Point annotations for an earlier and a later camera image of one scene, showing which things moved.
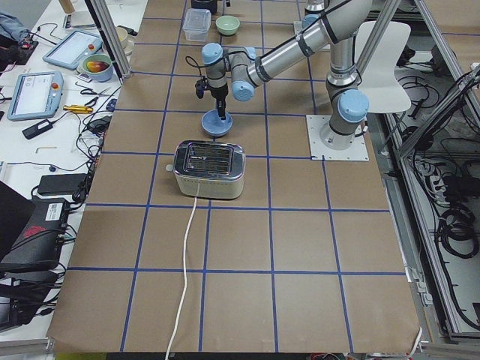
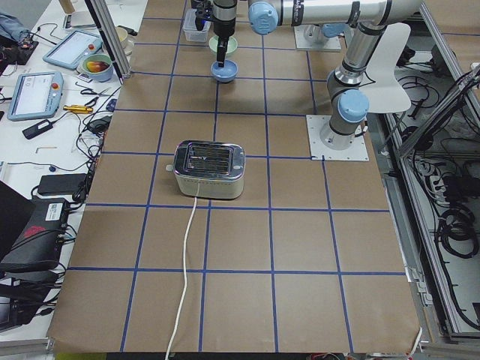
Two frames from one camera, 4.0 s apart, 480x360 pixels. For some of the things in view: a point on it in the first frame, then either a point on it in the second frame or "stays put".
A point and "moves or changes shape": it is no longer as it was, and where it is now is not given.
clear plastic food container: (197, 24) stays put
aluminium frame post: (100, 15) stays put
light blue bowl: (214, 125) moves or changes shape
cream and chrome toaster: (208, 169) stays put
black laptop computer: (31, 231) stays put
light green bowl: (227, 25) moves or changes shape
